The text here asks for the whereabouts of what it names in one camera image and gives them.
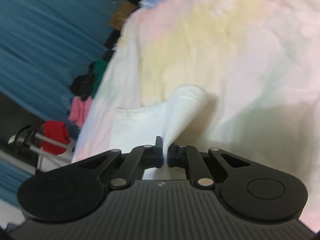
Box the white knit garment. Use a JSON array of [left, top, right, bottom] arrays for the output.
[[109, 84, 208, 181]]

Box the white drying rack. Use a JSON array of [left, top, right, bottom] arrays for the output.
[[8, 125, 75, 173]]

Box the red garment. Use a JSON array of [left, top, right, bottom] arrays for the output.
[[41, 120, 71, 155]]

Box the pink garment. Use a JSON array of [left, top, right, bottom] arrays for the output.
[[68, 96, 93, 128]]

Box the black garment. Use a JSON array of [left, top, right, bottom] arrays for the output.
[[69, 74, 94, 101]]

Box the green garment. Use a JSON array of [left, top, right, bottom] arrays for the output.
[[90, 59, 109, 98]]

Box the pastel tie-dye bed sheet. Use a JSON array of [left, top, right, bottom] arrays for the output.
[[73, 0, 319, 231]]

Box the blue curtain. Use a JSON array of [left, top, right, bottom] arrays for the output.
[[1, 0, 122, 122]]

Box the brown cardboard box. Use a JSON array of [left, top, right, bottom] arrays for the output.
[[109, 1, 138, 31]]

